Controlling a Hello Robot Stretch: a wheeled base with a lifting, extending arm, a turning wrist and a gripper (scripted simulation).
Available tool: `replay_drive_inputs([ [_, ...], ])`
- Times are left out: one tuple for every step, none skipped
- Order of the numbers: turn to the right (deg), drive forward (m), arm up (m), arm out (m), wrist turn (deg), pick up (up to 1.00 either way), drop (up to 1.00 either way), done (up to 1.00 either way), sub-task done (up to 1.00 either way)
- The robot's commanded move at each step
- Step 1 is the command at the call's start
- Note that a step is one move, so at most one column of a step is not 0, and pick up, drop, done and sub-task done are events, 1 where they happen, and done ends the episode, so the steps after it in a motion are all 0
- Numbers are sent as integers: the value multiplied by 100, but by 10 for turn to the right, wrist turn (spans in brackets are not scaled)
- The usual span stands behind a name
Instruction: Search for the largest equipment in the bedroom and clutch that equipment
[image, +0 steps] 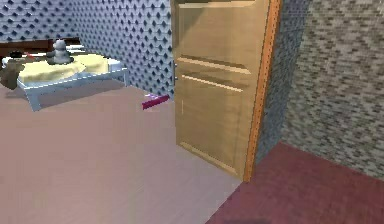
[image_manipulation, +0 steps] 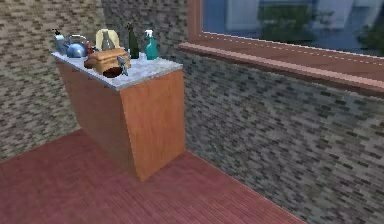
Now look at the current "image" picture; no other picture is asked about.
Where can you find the brown stuffed toy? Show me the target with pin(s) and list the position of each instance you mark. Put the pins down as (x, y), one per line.
(11, 75)

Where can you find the grey teddy bear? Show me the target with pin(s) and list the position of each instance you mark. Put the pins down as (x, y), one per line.
(60, 53)

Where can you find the small black round object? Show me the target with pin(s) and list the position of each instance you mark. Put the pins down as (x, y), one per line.
(15, 54)

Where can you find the white bed with yellow blanket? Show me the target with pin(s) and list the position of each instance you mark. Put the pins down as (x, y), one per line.
(66, 75)

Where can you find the magenta flat bar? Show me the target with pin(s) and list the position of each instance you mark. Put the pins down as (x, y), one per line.
(155, 101)

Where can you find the dark brown wooden headboard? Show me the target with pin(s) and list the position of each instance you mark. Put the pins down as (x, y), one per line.
(30, 46)

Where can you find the light wooden room door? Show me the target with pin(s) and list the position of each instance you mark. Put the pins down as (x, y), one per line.
(216, 83)

